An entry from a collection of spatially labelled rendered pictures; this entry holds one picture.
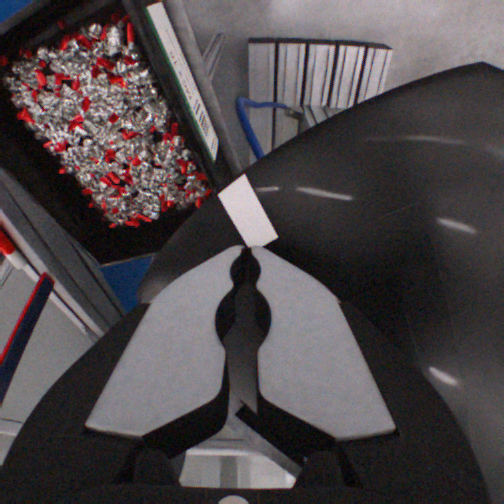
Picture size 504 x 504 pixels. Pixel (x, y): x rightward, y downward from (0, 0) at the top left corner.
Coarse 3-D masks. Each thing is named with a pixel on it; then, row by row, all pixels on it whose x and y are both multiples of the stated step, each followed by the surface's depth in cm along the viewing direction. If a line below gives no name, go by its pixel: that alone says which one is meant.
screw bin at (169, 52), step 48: (48, 0) 12; (96, 0) 17; (144, 0) 15; (0, 48) 17; (144, 48) 15; (0, 96) 20; (192, 96) 21; (0, 144) 20; (192, 144) 20; (48, 192) 24; (96, 240) 30; (144, 240) 30
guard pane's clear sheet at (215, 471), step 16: (0, 448) 77; (0, 464) 73; (192, 464) 78; (208, 464) 78; (224, 464) 78; (240, 464) 78; (256, 464) 78; (272, 464) 78; (192, 480) 75; (208, 480) 75; (224, 480) 75; (240, 480) 75; (256, 480) 75; (272, 480) 75
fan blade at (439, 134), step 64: (320, 128) 11; (384, 128) 10; (448, 128) 9; (256, 192) 13; (320, 192) 11; (384, 192) 10; (448, 192) 9; (192, 256) 15; (320, 256) 12; (384, 256) 11; (448, 256) 10; (384, 320) 11; (448, 320) 10; (256, 384) 17; (448, 384) 10
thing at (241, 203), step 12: (240, 180) 13; (228, 192) 13; (240, 192) 13; (252, 192) 13; (228, 204) 13; (240, 204) 13; (252, 204) 13; (240, 216) 13; (252, 216) 13; (264, 216) 13; (240, 228) 13; (252, 228) 13; (264, 228) 13; (252, 240) 13; (264, 240) 13
